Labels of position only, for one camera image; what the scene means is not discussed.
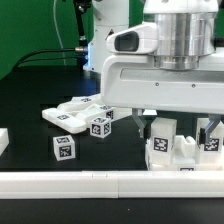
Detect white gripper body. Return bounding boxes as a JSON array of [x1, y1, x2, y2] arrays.
[[101, 53, 224, 114]]

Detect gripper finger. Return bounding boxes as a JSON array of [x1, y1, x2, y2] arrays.
[[132, 108, 147, 138], [205, 114, 221, 143]]

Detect white chair seat part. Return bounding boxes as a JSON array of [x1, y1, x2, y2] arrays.
[[145, 135, 224, 171]]

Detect white flat chair part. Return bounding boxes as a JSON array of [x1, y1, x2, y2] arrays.
[[42, 108, 87, 134]]

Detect white flat plate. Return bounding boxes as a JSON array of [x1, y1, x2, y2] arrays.
[[143, 109, 157, 116]]

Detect white long bar part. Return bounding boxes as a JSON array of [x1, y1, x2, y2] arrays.
[[76, 104, 132, 124]]

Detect white tagged cube middle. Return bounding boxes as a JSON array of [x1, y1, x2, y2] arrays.
[[90, 117, 111, 138]]

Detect white tagged cube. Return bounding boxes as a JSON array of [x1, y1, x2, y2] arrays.
[[53, 135, 76, 161], [90, 117, 111, 138]]

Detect white bar part upper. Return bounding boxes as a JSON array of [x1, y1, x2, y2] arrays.
[[57, 94, 102, 112]]

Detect white tagged cube front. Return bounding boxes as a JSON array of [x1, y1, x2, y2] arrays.
[[53, 135, 76, 161]]

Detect white left fence piece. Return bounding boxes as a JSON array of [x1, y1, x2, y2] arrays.
[[0, 128, 9, 156]]

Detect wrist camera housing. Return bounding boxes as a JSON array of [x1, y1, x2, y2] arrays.
[[106, 22, 159, 54]]

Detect black cables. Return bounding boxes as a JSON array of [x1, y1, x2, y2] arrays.
[[12, 47, 89, 70]]

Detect white front fence rail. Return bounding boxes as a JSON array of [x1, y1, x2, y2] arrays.
[[0, 171, 224, 199]]

